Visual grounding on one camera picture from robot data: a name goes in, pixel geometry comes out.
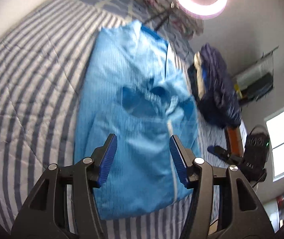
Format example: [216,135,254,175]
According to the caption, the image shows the striped hanging towel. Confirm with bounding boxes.
[233,53,274,91]

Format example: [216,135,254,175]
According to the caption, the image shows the light blue work coat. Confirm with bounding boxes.
[74,21,201,220]

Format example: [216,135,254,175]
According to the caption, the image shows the yellow box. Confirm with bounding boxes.
[234,84,242,100]

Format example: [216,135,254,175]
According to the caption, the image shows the dark hanging clothes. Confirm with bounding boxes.
[239,73,273,106]

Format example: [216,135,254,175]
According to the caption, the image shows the striped blue white mattress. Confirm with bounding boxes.
[0,0,226,238]

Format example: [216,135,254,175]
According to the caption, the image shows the black ring light tripod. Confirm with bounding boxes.
[143,2,179,32]

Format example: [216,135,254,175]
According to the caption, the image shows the dark navy down jacket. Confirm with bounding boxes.
[187,43,241,129]

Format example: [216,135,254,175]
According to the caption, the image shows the blue checkered bed sheet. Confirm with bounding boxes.
[79,0,194,64]

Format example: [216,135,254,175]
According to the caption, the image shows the black clothes rack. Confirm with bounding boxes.
[232,46,279,107]

